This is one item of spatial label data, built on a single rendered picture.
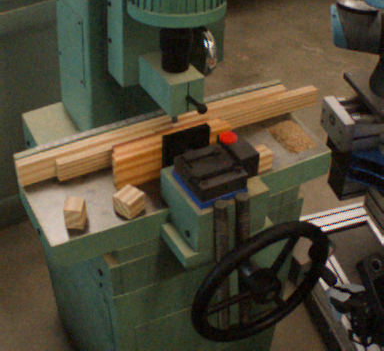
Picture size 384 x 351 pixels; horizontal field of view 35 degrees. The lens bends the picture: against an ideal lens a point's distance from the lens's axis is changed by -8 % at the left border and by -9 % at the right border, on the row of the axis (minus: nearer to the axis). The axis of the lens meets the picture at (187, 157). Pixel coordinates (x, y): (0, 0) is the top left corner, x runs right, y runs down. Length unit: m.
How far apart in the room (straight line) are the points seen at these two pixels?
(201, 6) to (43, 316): 1.36
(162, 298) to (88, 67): 0.50
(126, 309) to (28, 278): 1.02
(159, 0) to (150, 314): 0.65
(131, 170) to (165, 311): 0.34
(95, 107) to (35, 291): 0.99
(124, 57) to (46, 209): 0.33
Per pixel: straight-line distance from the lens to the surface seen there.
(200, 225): 1.08
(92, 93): 1.38
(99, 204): 1.17
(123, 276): 1.23
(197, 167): 1.09
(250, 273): 1.15
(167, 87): 1.18
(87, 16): 1.30
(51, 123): 1.57
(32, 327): 2.13
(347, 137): 1.68
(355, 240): 2.16
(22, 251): 2.38
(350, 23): 1.62
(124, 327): 1.35
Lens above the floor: 1.67
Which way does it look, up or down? 38 degrees down
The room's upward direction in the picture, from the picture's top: 2 degrees clockwise
